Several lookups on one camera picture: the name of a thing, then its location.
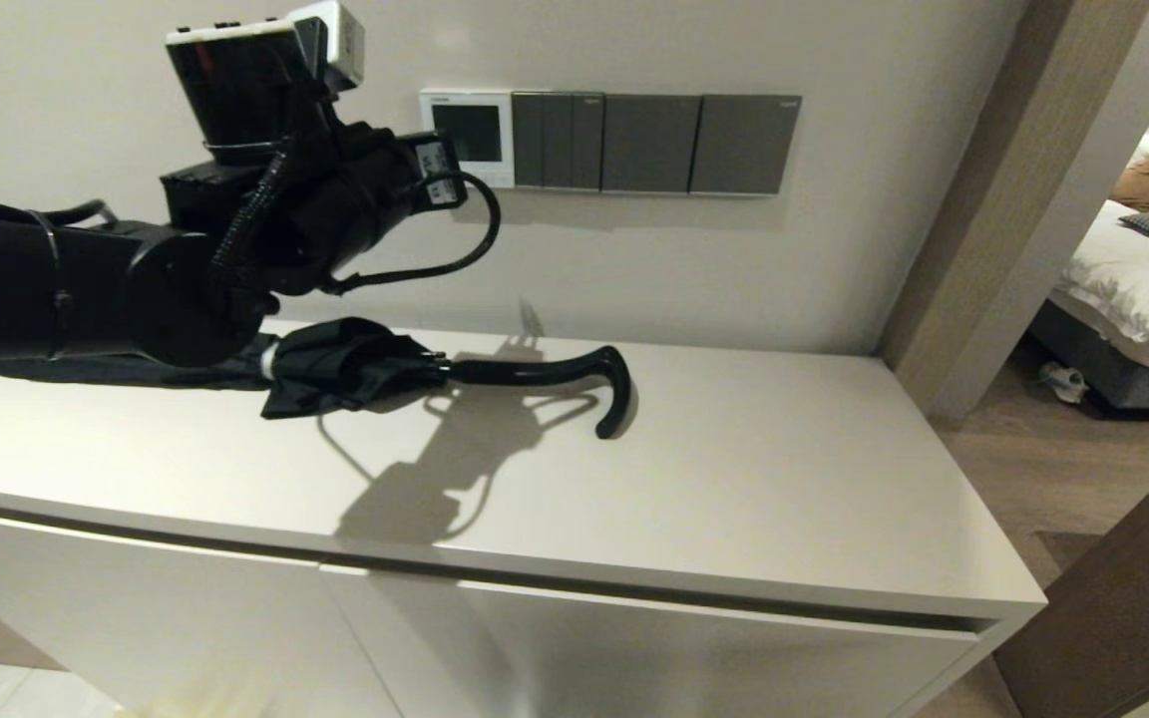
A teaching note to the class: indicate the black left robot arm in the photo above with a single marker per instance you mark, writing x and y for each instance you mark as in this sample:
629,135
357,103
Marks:
36,289

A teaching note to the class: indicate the white cabinet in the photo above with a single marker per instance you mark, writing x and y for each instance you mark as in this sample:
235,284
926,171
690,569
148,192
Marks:
734,479

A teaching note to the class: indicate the pale teal slipper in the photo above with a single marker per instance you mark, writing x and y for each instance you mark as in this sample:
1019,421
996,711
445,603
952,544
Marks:
1063,383

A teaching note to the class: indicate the black folded umbrella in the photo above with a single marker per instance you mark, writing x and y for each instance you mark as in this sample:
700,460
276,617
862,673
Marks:
355,364

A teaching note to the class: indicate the white bed with grey base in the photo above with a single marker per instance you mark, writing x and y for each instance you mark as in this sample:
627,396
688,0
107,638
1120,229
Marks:
1133,299

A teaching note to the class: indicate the white wall thermostat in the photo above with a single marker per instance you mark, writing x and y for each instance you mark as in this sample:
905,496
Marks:
483,175

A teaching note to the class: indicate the grey single wall switch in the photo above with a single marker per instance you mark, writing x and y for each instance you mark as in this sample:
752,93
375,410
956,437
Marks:
744,145
649,145

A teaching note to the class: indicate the grey triple rocker wall switch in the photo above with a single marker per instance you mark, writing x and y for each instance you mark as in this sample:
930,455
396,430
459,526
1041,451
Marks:
560,140

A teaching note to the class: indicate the black wrist camera white top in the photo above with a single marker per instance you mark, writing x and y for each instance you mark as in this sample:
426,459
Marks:
235,80

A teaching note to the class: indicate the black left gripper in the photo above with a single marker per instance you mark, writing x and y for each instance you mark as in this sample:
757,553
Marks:
335,209

